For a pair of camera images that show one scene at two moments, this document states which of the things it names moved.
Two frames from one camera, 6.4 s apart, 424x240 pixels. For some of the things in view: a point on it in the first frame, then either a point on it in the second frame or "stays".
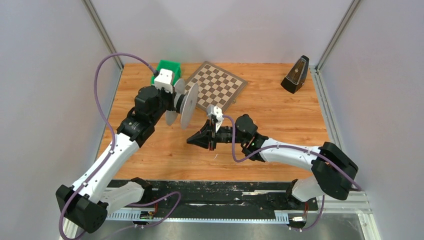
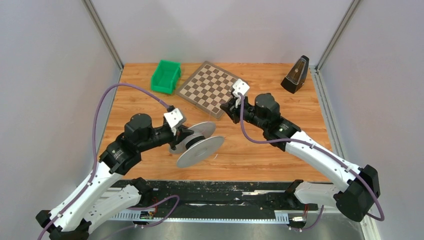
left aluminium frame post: [95, 18] stays
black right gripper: [204, 136] -> [230, 108]
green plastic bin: [174, 67] stays
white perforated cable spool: [186, 104] -> [196, 147]
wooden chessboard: [216, 86] stays
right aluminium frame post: [353, 5] stays
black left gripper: [171, 96] -> [181, 132]
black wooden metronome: [297, 75] stays
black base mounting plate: [225, 198] stays
